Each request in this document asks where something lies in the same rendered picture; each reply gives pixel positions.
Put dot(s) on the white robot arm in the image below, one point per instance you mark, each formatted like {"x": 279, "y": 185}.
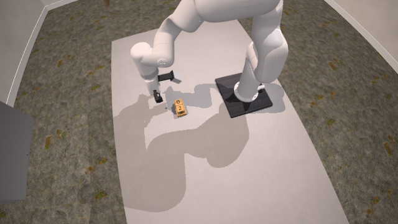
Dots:
{"x": 269, "y": 46}

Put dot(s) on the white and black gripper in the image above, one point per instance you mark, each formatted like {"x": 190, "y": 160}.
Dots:
{"x": 153, "y": 87}

